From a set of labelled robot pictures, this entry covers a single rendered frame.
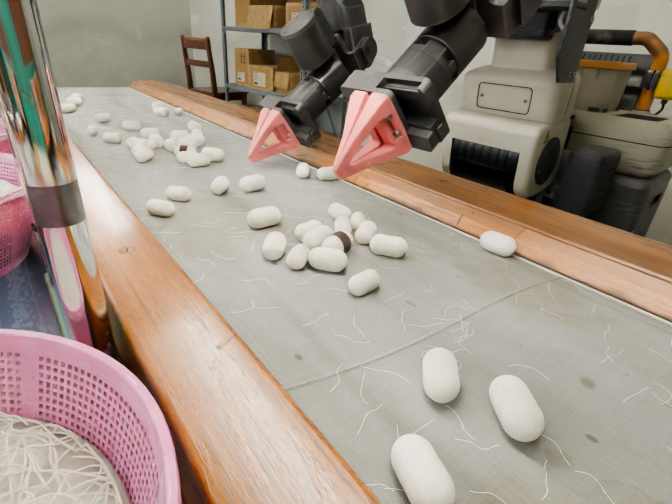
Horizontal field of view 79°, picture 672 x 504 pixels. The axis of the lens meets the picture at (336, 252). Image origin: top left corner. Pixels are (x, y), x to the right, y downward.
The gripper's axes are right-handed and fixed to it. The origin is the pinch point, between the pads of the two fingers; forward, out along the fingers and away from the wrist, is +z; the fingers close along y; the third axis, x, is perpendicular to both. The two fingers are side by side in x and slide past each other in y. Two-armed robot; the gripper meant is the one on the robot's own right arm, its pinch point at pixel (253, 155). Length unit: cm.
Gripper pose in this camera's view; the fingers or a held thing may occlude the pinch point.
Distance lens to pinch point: 65.3
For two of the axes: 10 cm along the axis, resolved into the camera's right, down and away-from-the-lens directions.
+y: 6.2, 3.8, -6.9
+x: 4.3, 5.6, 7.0
